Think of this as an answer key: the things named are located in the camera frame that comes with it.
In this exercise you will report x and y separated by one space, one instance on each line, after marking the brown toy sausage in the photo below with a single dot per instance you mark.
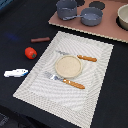
40 40

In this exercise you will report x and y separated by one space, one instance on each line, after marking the white woven placemat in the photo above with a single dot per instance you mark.
74 105

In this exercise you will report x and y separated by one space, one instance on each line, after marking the grey frying pan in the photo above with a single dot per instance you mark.
90 16

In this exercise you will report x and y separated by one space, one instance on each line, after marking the beige round plate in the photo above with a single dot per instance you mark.
68 66

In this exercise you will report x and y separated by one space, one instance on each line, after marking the knife with orange handle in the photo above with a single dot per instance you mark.
79 56

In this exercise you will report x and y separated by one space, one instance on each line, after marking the red toy tomato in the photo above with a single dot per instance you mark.
30 53

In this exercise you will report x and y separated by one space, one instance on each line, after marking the fork with orange handle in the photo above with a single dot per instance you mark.
69 82

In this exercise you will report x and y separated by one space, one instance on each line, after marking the beige bowl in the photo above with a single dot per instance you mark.
123 16

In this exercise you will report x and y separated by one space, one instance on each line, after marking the grey cooking pot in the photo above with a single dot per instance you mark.
66 8

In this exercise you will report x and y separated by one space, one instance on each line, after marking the white and blue toy fish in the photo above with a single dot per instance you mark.
16 73

